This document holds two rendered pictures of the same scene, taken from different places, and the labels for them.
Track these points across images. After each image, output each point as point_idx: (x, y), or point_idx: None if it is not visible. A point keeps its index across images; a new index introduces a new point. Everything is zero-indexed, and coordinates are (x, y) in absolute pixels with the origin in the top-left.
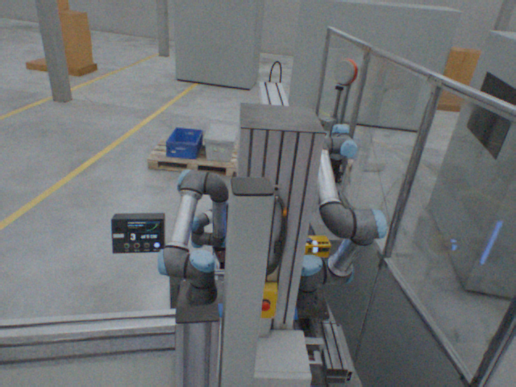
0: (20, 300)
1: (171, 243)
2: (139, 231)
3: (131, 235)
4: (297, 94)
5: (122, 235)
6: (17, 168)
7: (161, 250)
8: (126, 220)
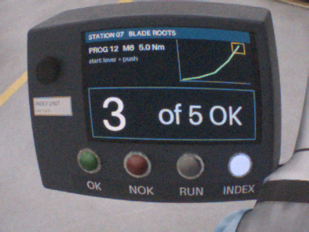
0: (10, 231)
1: (301, 163)
2: (148, 84)
3: (103, 107)
4: None
5: (67, 106)
6: (49, 6)
7: (230, 221)
8: (84, 26)
